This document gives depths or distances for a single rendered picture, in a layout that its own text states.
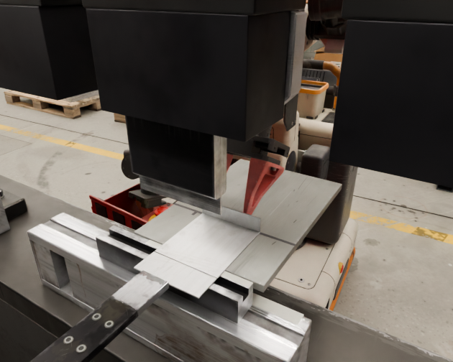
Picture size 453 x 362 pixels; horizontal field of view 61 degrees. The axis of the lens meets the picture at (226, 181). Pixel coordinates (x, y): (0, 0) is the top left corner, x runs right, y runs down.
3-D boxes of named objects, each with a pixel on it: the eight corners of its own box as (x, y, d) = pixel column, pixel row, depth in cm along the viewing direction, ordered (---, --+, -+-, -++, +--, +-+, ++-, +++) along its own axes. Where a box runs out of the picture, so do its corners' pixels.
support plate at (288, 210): (341, 189, 59) (342, 183, 58) (263, 293, 39) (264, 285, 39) (240, 164, 67) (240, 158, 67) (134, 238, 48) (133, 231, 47)
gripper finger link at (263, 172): (250, 223, 44) (270, 144, 43) (199, 207, 47) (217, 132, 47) (272, 222, 50) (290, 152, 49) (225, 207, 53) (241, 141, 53)
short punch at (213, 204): (226, 210, 36) (226, 113, 32) (215, 220, 35) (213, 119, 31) (147, 184, 41) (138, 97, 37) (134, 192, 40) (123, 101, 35)
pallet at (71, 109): (126, 101, 468) (125, 90, 462) (73, 119, 407) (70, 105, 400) (62, 89, 523) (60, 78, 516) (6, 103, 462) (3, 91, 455)
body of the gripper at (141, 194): (126, 198, 95) (129, 169, 94) (157, 192, 104) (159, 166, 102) (144, 206, 92) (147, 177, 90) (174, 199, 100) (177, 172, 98)
